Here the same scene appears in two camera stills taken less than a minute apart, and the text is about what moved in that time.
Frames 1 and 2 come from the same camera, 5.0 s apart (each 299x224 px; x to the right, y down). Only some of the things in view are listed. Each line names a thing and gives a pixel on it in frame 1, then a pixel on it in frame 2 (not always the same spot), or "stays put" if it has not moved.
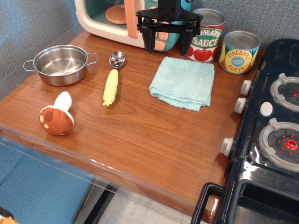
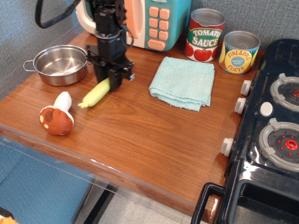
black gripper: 168,16 to 111,52
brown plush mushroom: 57,119 stays put
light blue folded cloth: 186,84 stays put
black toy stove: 261,182 stays put
